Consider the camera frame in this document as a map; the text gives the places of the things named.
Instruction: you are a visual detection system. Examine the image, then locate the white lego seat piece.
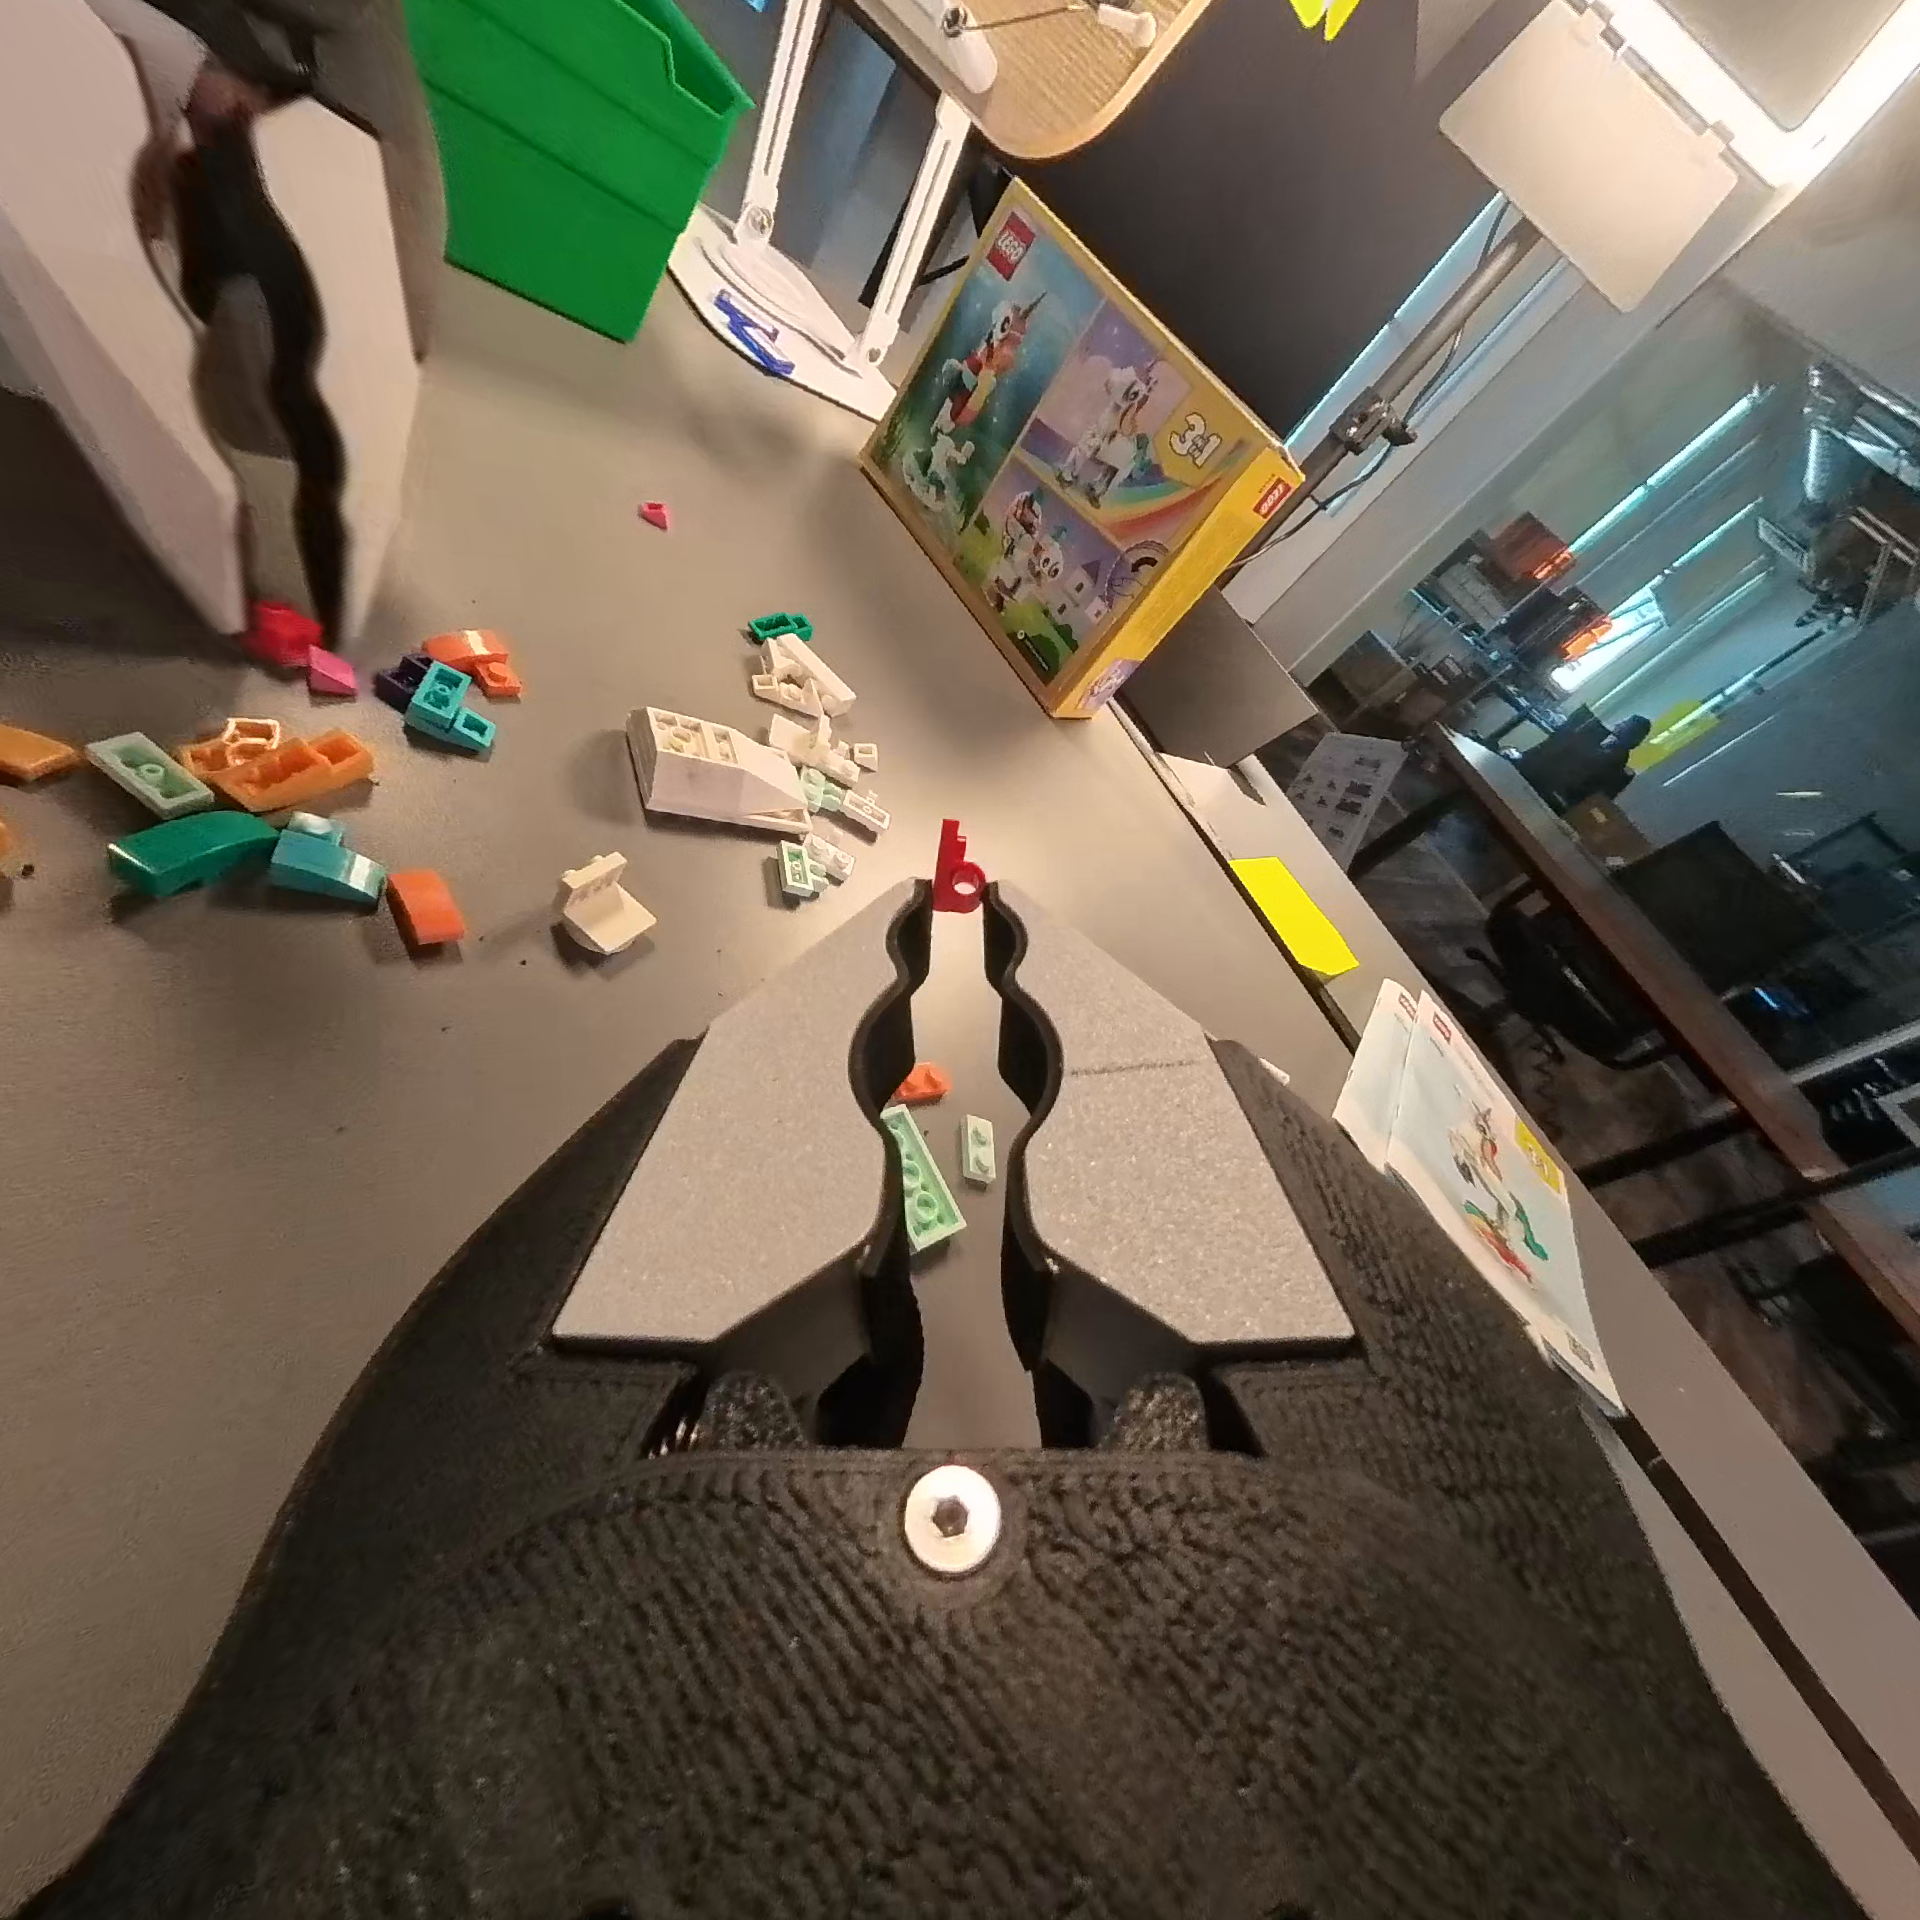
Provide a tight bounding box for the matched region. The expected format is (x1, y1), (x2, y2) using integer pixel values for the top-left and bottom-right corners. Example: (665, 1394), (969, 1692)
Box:
(554, 847), (661, 962)

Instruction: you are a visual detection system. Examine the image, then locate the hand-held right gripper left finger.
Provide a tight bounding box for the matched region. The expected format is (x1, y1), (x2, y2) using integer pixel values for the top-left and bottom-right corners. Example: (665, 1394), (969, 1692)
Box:
(549, 880), (928, 1367)

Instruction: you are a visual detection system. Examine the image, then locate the printed paper sheet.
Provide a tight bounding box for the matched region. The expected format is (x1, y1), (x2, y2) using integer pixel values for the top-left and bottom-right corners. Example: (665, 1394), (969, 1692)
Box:
(1287, 730), (1416, 878)

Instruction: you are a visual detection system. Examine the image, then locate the white lego wedge build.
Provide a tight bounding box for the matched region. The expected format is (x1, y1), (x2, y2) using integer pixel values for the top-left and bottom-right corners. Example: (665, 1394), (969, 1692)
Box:
(625, 704), (826, 831)

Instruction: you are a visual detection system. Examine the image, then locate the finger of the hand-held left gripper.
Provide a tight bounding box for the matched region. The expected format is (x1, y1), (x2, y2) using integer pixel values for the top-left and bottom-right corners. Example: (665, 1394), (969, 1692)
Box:
(0, 0), (251, 639)
(192, 0), (447, 639)

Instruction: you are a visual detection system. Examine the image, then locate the white lamp stand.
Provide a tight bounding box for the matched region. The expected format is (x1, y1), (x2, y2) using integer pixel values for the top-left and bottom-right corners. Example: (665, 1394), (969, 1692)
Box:
(668, 0), (1001, 425)

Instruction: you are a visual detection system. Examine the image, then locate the cluster of small white lego bricks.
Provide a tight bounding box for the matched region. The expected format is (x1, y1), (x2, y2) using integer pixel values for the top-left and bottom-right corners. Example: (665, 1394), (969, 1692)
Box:
(748, 631), (897, 912)

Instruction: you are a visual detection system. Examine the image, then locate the white flat panel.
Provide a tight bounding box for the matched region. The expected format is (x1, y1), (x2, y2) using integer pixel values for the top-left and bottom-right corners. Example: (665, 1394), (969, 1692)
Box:
(1439, 0), (1744, 318)

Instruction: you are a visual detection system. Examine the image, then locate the black monitor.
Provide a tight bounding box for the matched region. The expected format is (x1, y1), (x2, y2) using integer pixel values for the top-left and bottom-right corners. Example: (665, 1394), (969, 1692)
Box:
(991, 0), (1521, 452)

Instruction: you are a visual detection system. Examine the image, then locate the long brown table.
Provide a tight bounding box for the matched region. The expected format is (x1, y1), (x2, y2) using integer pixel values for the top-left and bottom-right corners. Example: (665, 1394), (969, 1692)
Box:
(1429, 718), (1920, 1328)

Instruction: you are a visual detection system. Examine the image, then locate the round wooden table top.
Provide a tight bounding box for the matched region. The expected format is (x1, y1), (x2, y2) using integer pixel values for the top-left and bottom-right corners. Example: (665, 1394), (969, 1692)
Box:
(961, 0), (1220, 160)

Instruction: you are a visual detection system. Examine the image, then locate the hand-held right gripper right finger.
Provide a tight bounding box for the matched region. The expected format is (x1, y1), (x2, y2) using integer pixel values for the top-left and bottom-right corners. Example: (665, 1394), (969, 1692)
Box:
(979, 881), (1363, 1365)

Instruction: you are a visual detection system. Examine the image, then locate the lego instruction booklet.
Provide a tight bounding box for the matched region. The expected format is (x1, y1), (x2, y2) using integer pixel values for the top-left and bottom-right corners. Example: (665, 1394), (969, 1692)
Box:
(1380, 990), (1632, 1417)
(1333, 977), (1425, 1160)

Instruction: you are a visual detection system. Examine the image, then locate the pile of colourful lego bricks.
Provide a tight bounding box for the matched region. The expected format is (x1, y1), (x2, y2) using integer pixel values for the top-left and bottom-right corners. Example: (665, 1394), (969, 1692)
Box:
(0, 625), (529, 956)

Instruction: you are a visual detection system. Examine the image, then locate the yellow lego set box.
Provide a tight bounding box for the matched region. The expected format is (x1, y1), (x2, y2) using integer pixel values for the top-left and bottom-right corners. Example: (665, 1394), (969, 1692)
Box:
(860, 176), (1309, 721)

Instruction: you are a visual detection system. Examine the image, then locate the black office chair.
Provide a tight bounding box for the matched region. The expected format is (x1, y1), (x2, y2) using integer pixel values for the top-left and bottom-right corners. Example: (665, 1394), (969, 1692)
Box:
(1476, 881), (1656, 1071)

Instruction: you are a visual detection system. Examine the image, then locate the yellow sticky note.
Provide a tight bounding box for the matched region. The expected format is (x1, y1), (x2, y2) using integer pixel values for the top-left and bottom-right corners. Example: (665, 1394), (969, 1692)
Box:
(1227, 854), (1363, 980)

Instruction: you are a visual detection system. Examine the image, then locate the green plastic bin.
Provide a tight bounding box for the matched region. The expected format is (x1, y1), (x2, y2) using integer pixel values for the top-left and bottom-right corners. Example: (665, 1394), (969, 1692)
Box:
(403, 0), (757, 242)
(427, 89), (712, 348)

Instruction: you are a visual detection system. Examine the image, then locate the long light green lego plate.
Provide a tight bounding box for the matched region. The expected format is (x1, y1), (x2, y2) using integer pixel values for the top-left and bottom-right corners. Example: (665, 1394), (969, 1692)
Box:
(881, 1103), (964, 1256)

